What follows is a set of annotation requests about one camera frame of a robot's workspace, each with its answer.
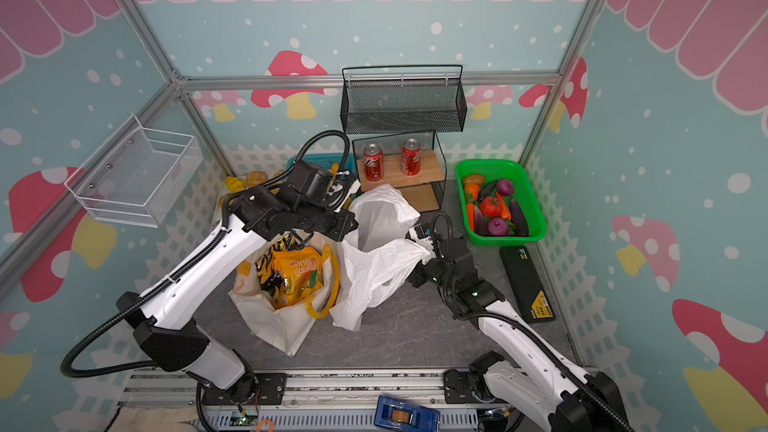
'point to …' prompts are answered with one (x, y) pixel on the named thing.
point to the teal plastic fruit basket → (326, 160)
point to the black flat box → (535, 303)
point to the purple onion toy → (505, 187)
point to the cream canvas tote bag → (282, 328)
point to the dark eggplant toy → (519, 219)
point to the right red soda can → (411, 156)
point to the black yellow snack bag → (271, 278)
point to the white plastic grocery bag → (378, 256)
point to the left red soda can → (374, 162)
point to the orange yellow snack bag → (303, 270)
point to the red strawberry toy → (490, 206)
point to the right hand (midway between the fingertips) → (400, 255)
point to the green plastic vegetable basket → (523, 191)
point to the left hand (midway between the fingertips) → (354, 231)
